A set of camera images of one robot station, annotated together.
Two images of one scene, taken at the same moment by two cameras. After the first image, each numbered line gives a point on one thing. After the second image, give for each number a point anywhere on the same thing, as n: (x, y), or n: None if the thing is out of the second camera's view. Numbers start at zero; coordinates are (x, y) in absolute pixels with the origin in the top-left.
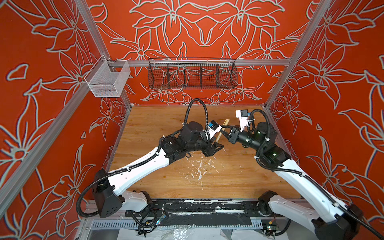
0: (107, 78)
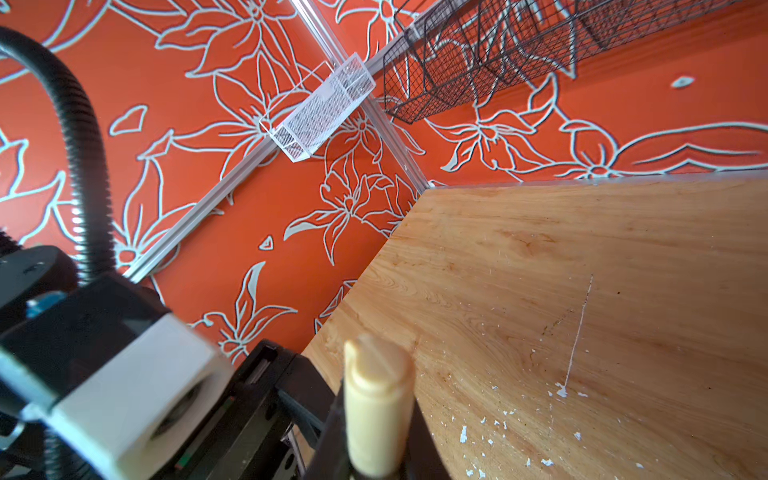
0: (299, 122)
